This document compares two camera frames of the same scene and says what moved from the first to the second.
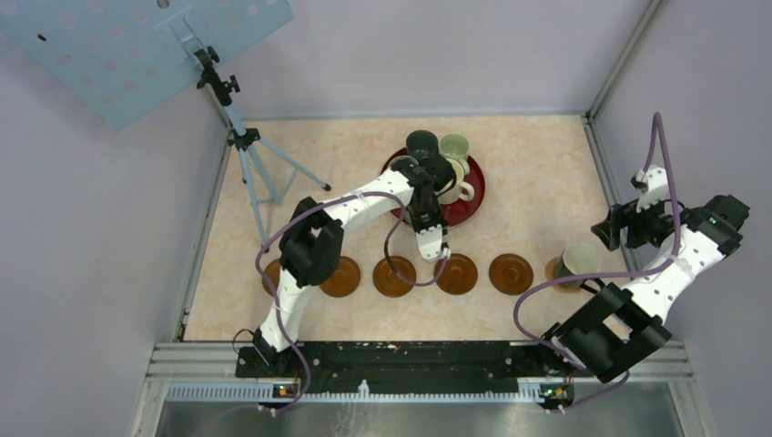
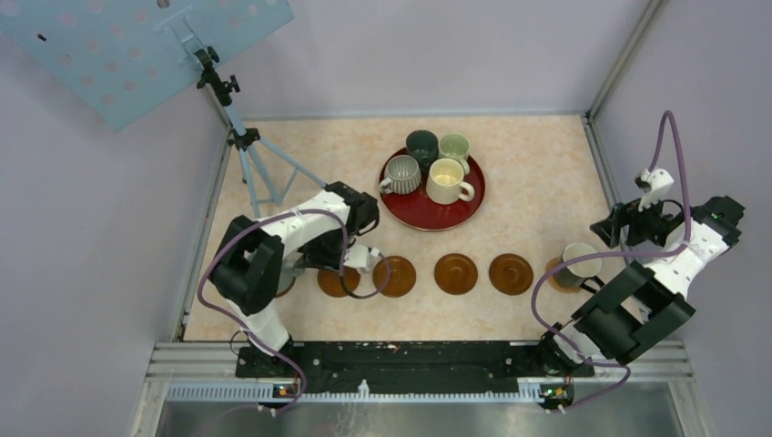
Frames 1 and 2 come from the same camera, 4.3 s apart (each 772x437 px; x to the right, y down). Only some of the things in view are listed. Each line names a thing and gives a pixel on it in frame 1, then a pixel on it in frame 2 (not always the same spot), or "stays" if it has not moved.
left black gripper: [438, 220] → [312, 257]
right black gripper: [623, 215] stays
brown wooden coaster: [345, 279] stays
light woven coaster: [551, 269] stays
